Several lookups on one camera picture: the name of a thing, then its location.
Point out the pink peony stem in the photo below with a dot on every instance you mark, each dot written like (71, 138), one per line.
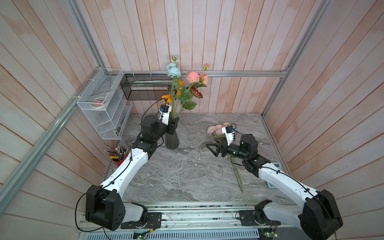
(217, 133)
(237, 175)

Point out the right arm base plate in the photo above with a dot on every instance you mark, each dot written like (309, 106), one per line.
(254, 218)

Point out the white wire mesh shelf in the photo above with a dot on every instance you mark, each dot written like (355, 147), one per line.
(109, 123)

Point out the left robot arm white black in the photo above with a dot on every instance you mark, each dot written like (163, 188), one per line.
(104, 204)

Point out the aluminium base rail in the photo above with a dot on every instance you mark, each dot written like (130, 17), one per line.
(218, 215)

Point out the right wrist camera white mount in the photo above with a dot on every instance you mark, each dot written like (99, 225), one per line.
(229, 133)

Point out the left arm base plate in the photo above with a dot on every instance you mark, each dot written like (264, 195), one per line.
(151, 220)

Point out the red pen cup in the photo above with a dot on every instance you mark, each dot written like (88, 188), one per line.
(118, 154)

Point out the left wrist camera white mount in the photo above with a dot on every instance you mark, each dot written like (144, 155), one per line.
(165, 112)

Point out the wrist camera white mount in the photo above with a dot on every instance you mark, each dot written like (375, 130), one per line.
(165, 112)
(229, 133)

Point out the dark glass vase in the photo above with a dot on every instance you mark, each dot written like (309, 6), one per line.
(172, 142)

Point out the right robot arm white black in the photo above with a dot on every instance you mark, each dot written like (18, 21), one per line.
(315, 212)

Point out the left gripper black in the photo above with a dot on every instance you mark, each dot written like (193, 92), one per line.
(172, 125)

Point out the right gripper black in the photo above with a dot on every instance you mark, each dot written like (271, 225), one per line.
(220, 147)

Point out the tape roll on shelf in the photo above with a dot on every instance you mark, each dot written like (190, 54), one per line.
(99, 102)

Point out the mixed bouquet remaining flowers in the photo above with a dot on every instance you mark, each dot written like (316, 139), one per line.
(184, 88)

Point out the black mesh wall shelf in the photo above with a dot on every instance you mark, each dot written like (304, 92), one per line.
(145, 87)

